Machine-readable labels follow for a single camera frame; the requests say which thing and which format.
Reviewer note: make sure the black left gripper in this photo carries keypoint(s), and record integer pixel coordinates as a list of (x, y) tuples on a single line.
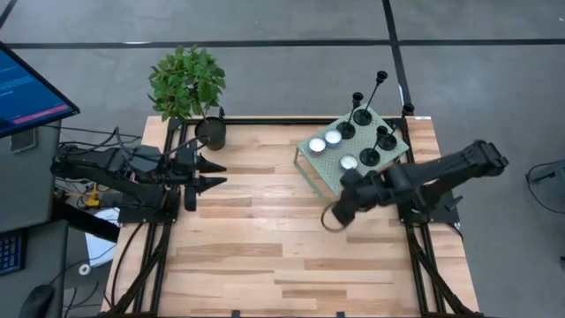
[(186, 170)]

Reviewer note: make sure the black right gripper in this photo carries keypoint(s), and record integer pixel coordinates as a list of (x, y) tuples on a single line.
[(371, 190)]

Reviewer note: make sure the dark blue floral candle tin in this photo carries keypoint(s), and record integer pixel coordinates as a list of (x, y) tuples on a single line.
[(348, 162)]

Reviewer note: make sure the black candlestick holder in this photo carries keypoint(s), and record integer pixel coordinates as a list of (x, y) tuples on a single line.
[(363, 117), (370, 157), (346, 130), (387, 142)]

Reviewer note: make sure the red patterned candle tin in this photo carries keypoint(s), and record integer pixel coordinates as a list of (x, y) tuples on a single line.
[(317, 144)]

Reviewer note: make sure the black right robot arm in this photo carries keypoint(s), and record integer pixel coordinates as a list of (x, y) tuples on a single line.
[(446, 170)]

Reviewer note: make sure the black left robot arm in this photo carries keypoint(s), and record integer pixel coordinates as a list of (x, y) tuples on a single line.
[(110, 165)]

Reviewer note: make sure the green perforated metal shelf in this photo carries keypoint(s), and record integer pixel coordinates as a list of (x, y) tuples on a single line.
[(327, 171)]

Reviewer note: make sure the green leafy artificial plant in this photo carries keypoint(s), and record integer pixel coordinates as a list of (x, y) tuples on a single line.
[(185, 81)]

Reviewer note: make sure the white paper sheet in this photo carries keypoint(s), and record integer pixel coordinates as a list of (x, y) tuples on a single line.
[(99, 247)]

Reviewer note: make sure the white tape roll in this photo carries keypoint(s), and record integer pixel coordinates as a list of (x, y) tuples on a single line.
[(84, 269)]

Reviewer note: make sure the grey desk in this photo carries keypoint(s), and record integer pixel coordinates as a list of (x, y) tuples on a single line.
[(26, 190)]

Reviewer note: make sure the computer monitor with blue screen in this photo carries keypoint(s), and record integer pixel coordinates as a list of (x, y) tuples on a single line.
[(26, 93)]

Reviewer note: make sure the black computer mouse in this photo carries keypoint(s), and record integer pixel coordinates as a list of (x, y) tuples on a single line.
[(37, 302)]

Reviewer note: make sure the backlit computer keyboard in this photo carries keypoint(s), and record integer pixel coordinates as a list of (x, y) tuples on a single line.
[(9, 254)]

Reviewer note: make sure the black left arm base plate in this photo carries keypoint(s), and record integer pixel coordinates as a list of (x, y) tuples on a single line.
[(145, 216)]

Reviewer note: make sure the black aluminium table frame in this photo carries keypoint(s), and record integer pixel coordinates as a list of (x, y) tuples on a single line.
[(265, 120)]

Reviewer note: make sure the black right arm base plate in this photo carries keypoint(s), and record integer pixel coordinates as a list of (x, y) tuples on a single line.
[(434, 217)]

